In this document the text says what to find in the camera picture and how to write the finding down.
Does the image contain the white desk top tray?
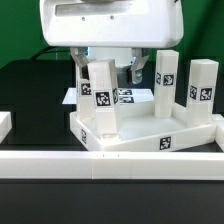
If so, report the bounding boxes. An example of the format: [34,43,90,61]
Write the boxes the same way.
[70,101,224,152]

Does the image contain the left white barrier block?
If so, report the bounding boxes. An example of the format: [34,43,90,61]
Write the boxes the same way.
[0,112,12,144]

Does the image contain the white front rail barrier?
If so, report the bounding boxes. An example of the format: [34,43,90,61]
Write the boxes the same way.
[0,151,224,180]

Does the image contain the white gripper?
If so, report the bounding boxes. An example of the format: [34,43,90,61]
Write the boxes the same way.
[39,0,184,84]

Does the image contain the marker tag sheet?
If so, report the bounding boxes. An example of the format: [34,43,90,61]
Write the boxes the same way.
[62,88,154,105]

